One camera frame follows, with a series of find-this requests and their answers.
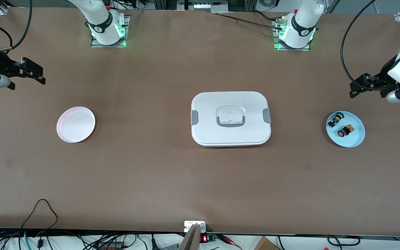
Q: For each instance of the white lunch box gray latches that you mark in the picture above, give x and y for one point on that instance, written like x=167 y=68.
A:
x=231 y=104

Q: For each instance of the white metal bracket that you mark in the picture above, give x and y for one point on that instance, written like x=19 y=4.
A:
x=189 y=225

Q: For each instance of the brown cardboard box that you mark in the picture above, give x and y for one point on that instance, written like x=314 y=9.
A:
x=264 y=244

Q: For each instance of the pink round plate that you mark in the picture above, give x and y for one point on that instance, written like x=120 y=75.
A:
x=76 y=124

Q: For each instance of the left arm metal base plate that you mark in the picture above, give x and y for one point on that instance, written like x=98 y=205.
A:
x=292 y=49

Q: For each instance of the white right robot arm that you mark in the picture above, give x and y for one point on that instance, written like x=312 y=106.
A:
x=102 y=21

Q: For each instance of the white lit control unit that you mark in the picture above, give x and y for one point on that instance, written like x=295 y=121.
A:
x=203 y=6

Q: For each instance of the light blue round plate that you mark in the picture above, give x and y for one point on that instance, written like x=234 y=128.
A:
x=354 y=140

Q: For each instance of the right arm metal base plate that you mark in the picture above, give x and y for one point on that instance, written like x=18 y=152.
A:
x=97 y=44

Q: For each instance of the red alligator clip leads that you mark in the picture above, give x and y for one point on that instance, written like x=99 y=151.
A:
x=229 y=239

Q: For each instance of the aluminium extrusion piece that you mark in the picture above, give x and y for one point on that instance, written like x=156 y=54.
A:
x=2 y=10

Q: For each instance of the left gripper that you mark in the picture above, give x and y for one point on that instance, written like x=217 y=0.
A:
x=384 y=72

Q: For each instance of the red digit display module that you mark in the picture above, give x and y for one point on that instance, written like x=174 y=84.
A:
x=204 y=239

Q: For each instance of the aluminium profile bar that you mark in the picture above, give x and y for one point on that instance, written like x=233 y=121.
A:
x=190 y=241

